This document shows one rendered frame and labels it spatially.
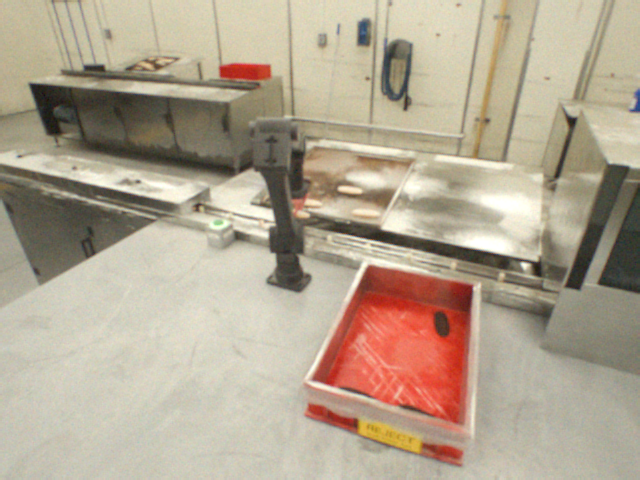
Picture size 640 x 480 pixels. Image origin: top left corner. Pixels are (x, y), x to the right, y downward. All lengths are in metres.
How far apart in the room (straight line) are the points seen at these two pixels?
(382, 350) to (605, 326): 0.51
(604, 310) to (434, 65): 4.09
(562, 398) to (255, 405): 0.66
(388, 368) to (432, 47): 4.23
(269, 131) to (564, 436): 0.87
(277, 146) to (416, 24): 4.13
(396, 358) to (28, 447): 0.78
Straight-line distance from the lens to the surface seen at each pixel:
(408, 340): 1.06
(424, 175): 1.71
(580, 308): 1.08
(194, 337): 1.10
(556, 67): 4.53
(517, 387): 1.04
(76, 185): 2.04
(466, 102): 4.89
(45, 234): 2.47
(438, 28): 4.88
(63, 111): 6.13
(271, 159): 0.88
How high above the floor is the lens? 1.55
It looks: 30 degrees down
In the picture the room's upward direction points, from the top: straight up
